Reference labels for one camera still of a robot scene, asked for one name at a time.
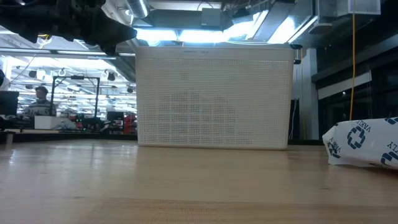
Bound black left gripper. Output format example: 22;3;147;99
30;0;138;56

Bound white perforated plastic basket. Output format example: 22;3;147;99
134;45;295;151

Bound red cabinet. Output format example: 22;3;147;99
123;113;138;135

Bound grey ceiling box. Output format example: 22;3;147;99
201;7;223;27

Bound person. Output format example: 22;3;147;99
24;86;58;118

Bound white box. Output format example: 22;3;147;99
34;116;63;130

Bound black monitor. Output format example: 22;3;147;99
0;90;20;116

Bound white packet with blue print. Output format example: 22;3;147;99
322;116;398;170

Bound silver round air duct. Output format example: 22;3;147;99
125;0;150;19

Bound black metal gantry frame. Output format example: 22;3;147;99
49;75;101;119

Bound long yellow power cable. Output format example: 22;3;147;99
349;14;357;121

